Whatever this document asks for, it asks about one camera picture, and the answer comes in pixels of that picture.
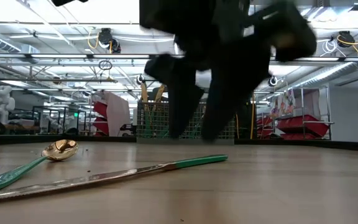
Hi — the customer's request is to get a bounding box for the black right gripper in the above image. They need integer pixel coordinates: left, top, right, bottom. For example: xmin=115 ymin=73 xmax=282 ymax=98
xmin=139 ymin=0 xmax=273 ymax=143

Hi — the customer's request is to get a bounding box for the gold spoon green handle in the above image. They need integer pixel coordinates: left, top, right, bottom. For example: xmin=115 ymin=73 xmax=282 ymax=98
xmin=0 ymin=139 xmax=80 ymax=194

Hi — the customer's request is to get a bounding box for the grey plastic silverware basket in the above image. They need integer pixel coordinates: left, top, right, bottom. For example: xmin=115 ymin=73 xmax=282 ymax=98
xmin=134 ymin=86 xmax=236 ymax=146

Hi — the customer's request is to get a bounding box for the white round column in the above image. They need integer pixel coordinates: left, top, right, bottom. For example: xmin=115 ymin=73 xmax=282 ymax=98
xmin=196 ymin=70 xmax=214 ymax=90

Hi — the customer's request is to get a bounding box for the black cabinet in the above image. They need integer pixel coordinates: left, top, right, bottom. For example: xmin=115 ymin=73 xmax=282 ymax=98
xmin=234 ymin=95 xmax=255 ymax=140

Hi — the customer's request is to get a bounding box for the red plastic bin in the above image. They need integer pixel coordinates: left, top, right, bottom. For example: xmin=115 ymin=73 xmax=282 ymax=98
xmin=276 ymin=114 xmax=330 ymax=138
xmin=93 ymin=101 xmax=108 ymax=118
xmin=92 ymin=117 xmax=109 ymax=137
xmin=255 ymin=115 xmax=276 ymax=140

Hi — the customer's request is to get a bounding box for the pink panel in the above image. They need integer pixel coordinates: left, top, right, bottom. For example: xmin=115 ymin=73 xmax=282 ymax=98
xmin=103 ymin=90 xmax=132 ymax=137

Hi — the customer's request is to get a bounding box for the orange cable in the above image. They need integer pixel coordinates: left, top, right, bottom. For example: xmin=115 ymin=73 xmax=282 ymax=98
xmin=232 ymin=113 xmax=241 ymax=139

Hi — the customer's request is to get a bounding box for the metal wire shelf rack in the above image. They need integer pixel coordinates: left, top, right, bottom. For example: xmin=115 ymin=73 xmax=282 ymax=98
xmin=268 ymin=84 xmax=336 ymax=141

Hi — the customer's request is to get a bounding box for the silver ceiling duct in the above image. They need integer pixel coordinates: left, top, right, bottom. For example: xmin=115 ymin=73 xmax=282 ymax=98
xmin=286 ymin=61 xmax=358 ymax=91

